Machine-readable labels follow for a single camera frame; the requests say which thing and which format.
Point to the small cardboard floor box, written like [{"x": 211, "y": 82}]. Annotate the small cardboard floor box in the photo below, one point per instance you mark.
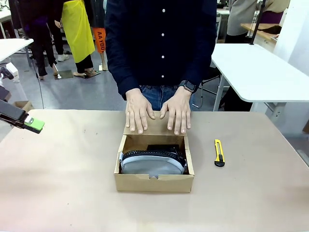
[{"x": 23, "y": 105}]

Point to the metal floor plate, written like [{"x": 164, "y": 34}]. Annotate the metal floor plate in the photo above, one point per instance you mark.
[
  {"x": 64, "y": 74},
  {"x": 90, "y": 74}
]

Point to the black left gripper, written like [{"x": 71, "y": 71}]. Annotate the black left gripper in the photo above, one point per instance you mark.
[{"x": 9, "y": 111}]

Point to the orange printed garment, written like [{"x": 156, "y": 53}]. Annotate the orange printed garment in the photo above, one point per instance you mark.
[{"x": 99, "y": 39}]

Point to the brown cardboard box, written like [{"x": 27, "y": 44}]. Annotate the brown cardboard box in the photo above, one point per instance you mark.
[{"x": 154, "y": 183}]

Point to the black metal chair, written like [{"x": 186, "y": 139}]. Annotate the black metal chair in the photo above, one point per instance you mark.
[{"x": 210, "y": 81}]

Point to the black wristwatch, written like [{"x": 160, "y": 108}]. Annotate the black wristwatch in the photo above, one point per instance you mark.
[{"x": 189, "y": 85}]

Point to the yellow utility knife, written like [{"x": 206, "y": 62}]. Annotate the yellow utility knife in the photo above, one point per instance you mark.
[{"x": 219, "y": 153}]

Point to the black pole stand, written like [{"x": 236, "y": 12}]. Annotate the black pole stand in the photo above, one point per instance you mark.
[{"x": 256, "y": 19}]

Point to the person in dark clothes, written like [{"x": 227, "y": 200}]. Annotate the person in dark clothes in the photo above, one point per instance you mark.
[{"x": 41, "y": 26}]

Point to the person's left hand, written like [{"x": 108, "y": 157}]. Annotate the person's left hand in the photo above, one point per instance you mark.
[{"x": 177, "y": 113}]

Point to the white background desk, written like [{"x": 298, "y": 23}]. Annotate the white background desk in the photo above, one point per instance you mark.
[{"x": 221, "y": 14}]

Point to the person in grey top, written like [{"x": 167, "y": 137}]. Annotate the person in grey top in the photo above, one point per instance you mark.
[{"x": 241, "y": 19}]

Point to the wooden workbench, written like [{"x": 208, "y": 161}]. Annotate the wooden workbench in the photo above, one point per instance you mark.
[{"x": 263, "y": 32}]

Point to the person in yellow apron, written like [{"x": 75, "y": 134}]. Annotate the person in yellow apron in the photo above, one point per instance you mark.
[{"x": 77, "y": 29}]

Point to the person's right hand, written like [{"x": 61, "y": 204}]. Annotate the person's right hand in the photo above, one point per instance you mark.
[{"x": 137, "y": 111}]

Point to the grey zipper pouch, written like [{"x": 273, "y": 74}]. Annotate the grey zipper pouch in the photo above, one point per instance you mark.
[{"x": 150, "y": 164}]

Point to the small white side table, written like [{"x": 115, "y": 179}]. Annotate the small white side table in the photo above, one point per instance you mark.
[{"x": 12, "y": 47}]

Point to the person in dark shirt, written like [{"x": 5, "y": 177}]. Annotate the person in dark shirt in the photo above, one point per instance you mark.
[{"x": 159, "y": 43}]

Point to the black stapler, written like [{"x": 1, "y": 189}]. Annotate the black stapler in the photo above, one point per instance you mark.
[{"x": 163, "y": 147}]

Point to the large white side table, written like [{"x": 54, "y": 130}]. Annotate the large white side table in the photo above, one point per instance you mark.
[{"x": 256, "y": 72}]

